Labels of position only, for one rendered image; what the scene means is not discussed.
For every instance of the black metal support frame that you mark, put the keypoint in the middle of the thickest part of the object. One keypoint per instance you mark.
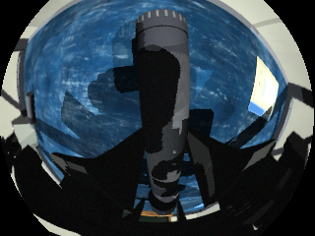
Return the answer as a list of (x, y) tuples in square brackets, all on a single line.
[(298, 92)]

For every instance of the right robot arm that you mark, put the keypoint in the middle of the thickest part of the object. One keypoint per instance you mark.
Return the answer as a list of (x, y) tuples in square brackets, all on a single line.
[(12, 146)]

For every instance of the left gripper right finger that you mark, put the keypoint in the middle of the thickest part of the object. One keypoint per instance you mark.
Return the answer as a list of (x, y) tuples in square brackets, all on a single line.
[(217, 166)]

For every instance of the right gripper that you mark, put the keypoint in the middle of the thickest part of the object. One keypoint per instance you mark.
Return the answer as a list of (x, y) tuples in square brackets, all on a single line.
[(139, 208)]

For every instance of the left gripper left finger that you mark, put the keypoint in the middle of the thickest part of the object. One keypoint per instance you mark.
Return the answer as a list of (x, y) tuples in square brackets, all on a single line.
[(115, 173)]

